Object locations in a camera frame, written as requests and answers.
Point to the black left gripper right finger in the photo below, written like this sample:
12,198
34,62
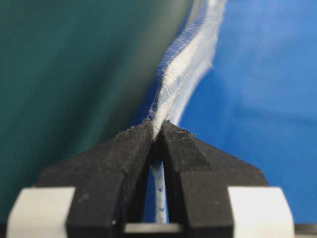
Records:
213,194

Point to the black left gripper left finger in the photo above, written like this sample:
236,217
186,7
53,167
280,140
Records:
91,195

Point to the blue white checkered towel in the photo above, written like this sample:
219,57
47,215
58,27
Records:
183,65

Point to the blue table cloth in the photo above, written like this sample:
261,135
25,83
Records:
258,101

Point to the green backdrop curtain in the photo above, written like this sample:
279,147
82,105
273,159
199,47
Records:
72,74

